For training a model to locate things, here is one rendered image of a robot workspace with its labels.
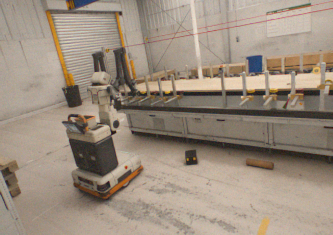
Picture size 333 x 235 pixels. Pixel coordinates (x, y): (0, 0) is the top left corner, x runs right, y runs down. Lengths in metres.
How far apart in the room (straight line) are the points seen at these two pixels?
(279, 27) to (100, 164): 8.51
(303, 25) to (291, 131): 7.00
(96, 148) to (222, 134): 1.78
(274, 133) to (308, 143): 0.37
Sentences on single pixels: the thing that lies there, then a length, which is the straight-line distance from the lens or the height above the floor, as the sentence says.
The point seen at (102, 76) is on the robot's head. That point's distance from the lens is 2.83.
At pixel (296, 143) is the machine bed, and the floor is 0.19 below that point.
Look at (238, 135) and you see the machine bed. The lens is 3.33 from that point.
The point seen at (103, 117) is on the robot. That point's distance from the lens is 2.97.
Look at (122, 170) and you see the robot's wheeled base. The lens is 2.86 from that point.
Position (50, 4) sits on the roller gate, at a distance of 9.48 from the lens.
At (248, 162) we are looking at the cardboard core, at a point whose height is 0.06.
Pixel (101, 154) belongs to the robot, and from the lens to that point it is 2.66.
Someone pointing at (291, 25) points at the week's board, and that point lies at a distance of 9.84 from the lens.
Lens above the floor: 1.58
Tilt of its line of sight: 16 degrees down
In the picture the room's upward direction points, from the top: 9 degrees counter-clockwise
